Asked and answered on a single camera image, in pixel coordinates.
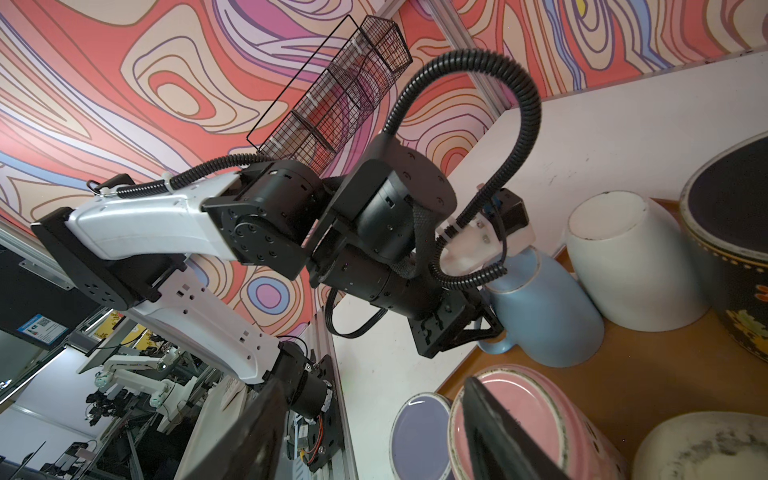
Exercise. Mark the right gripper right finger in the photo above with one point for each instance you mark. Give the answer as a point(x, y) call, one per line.
point(499, 447)

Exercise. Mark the white mug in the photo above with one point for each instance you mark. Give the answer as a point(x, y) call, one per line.
point(629, 254)

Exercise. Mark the purple mug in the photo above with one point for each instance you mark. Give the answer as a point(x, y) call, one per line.
point(419, 439)

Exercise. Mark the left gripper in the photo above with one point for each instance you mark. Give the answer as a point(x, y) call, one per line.
point(461, 317)

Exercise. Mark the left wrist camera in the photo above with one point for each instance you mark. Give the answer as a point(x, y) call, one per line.
point(477, 245)

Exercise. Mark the black wire basket left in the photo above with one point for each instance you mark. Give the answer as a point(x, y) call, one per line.
point(370, 57)

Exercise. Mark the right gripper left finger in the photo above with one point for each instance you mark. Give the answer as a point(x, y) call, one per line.
point(238, 433)

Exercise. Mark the pink mug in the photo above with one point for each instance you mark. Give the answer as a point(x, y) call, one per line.
point(554, 423)

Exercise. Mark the black patterned mug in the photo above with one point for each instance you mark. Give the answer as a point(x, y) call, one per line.
point(723, 207)

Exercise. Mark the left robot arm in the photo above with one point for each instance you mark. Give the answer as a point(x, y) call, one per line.
point(375, 234)

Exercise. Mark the brown wooden tray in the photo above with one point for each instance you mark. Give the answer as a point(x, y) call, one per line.
point(638, 380)

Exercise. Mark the beige speckled mug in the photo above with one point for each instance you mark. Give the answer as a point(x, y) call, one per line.
point(704, 445)

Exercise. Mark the light blue mug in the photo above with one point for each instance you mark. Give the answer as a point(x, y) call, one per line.
point(544, 311)

